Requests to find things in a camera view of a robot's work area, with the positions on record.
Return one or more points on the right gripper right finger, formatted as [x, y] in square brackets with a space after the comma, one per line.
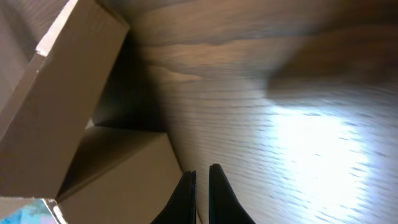
[224, 207]

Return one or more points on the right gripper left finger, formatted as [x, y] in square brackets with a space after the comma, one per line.
[181, 207]

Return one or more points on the cardboard box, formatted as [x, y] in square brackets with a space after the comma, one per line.
[85, 174]

